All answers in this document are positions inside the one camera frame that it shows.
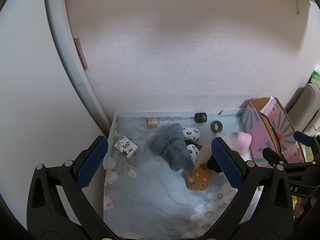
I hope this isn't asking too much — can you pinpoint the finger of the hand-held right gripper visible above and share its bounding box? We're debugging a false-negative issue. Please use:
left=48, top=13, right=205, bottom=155
left=262, top=147, right=288, bottom=167
left=293, top=130, right=320, bottom=153

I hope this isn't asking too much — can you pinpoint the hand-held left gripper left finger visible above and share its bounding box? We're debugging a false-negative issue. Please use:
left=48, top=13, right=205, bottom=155
left=27, top=135, right=118, bottom=240

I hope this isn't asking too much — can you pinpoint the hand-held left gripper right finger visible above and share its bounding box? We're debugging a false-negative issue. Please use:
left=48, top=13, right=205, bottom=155
left=211, top=137, right=293, bottom=231

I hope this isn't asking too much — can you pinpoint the pink cardboard box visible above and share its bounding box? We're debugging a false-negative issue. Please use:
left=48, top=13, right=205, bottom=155
left=240, top=96, right=307, bottom=193

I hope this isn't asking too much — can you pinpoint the pink plush toy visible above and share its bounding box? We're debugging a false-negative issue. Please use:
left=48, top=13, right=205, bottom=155
left=229, top=131, right=252, bottom=154

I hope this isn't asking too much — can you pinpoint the spotted panda plush toy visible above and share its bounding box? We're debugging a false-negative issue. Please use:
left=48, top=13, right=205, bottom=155
left=185, top=144, right=200, bottom=165
left=182, top=127, right=201, bottom=142

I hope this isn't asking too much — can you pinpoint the person's right hand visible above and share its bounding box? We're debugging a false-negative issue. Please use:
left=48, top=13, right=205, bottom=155
left=293, top=194, right=319, bottom=219

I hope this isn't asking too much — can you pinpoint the cream plush piece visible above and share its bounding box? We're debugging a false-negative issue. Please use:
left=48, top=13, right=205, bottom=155
left=194, top=145, right=213, bottom=168

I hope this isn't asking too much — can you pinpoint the beige chair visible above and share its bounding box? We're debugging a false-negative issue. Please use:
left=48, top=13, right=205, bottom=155
left=285, top=83, right=320, bottom=133

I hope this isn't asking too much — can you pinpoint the brown sprinkled cookie toy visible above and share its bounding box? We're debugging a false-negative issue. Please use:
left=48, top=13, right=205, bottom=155
left=186, top=162, right=211, bottom=191

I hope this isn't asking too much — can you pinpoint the small floral box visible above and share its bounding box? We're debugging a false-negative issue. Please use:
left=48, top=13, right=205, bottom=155
left=114, top=136, right=139, bottom=159

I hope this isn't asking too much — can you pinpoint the pink paper flap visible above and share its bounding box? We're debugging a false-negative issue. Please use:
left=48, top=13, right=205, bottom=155
left=260, top=96, right=278, bottom=114

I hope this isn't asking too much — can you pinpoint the grey plush cloth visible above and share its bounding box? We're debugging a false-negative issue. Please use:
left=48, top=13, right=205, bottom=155
left=149, top=123, right=194, bottom=172

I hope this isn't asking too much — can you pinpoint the green packet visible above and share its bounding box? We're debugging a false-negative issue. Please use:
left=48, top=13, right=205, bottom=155
left=310, top=64, right=320, bottom=83

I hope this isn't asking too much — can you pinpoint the blue floral tablecloth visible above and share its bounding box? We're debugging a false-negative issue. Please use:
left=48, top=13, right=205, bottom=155
left=103, top=115, right=263, bottom=239

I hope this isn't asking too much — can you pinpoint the door hinge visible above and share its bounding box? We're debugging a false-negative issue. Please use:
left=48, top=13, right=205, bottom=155
left=74, top=38, right=87, bottom=69

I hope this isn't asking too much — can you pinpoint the brown ring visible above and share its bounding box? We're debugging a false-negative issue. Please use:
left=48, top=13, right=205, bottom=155
left=210, top=121, right=223, bottom=133

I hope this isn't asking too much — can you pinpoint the white door frame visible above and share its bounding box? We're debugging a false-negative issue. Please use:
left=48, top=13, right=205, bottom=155
left=43, top=0, right=112, bottom=135

